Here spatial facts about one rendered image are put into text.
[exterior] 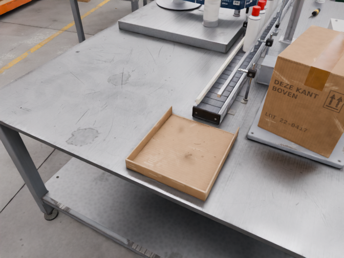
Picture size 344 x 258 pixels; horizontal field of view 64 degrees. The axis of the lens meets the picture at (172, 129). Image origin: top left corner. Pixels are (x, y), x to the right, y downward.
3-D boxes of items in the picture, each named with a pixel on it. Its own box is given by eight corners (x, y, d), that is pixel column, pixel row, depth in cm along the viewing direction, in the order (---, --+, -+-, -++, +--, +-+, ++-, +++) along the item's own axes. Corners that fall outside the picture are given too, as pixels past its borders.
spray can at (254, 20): (243, 47, 135) (252, 4, 122) (254, 49, 134) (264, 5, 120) (240, 51, 132) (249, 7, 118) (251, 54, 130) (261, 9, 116)
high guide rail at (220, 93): (279, 4, 164) (280, 2, 163) (281, 4, 163) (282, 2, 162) (216, 97, 92) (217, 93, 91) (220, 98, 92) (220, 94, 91)
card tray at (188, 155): (171, 113, 104) (171, 105, 101) (237, 135, 95) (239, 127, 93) (126, 167, 84) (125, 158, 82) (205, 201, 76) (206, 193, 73)
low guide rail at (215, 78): (265, 11, 170) (265, 8, 168) (267, 12, 169) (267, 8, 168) (195, 103, 98) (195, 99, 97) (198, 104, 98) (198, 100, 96)
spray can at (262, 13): (249, 40, 141) (257, -2, 128) (259, 43, 140) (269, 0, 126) (246, 44, 138) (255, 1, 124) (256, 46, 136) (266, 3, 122)
